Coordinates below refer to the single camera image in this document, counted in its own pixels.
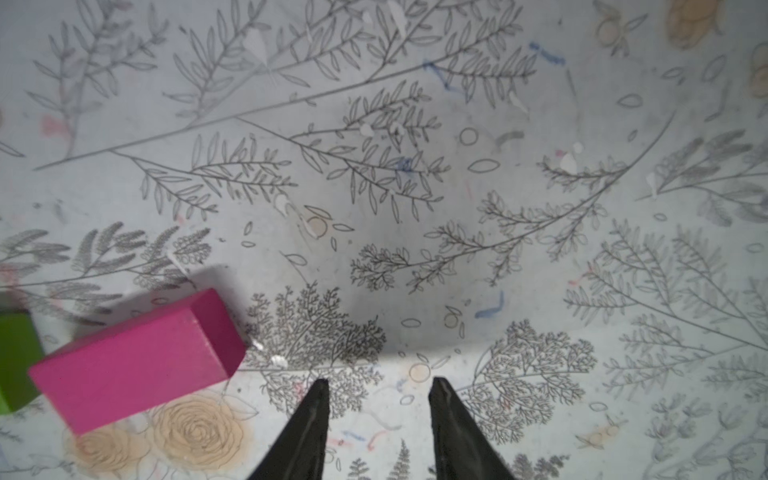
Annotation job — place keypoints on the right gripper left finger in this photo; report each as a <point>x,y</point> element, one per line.
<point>299,450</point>

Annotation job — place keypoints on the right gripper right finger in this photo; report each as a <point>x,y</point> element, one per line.
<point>461,450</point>

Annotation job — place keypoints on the magenta building block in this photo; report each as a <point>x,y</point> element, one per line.
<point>141,363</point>

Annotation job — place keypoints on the green building block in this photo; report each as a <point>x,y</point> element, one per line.
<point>20,349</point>

